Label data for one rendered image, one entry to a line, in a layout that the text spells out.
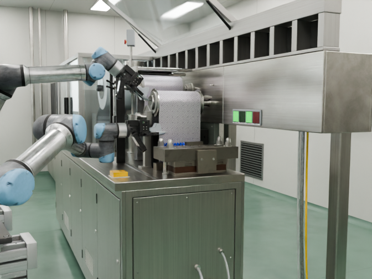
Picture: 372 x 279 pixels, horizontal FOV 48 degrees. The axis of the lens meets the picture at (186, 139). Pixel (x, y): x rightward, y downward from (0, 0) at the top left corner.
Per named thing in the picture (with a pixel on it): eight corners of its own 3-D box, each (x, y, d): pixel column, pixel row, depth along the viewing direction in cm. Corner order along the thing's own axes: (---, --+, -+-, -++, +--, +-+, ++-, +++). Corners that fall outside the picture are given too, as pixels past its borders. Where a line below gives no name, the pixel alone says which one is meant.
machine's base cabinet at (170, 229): (55, 227, 422) (53, 141, 415) (118, 220, 448) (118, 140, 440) (121, 377, 192) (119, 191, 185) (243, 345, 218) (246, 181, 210)
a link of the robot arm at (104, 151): (96, 160, 213) (96, 139, 212) (117, 161, 211) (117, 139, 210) (89, 162, 206) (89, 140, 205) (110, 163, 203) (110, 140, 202)
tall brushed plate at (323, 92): (111, 113, 435) (110, 83, 433) (137, 113, 446) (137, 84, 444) (316, 133, 153) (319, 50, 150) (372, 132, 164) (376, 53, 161)
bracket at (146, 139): (137, 168, 227) (137, 110, 224) (149, 167, 230) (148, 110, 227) (140, 169, 222) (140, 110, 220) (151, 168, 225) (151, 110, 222)
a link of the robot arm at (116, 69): (109, 71, 208) (106, 72, 216) (117, 77, 210) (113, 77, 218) (119, 59, 210) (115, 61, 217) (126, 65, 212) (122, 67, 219)
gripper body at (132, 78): (145, 79, 216) (127, 63, 212) (134, 92, 214) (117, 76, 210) (140, 79, 223) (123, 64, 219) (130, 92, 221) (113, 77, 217)
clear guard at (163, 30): (106, 0, 293) (106, 0, 293) (160, 46, 312) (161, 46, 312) (157, -49, 198) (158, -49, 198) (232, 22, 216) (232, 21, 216)
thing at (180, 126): (158, 146, 218) (158, 111, 217) (199, 145, 228) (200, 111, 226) (159, 147, 218) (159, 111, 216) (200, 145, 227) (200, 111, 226)
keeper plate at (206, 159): (196, 172, 206) (196, 150, 205) (214, 171, 210) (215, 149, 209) (198, 173, 203) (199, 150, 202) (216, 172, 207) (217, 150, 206)
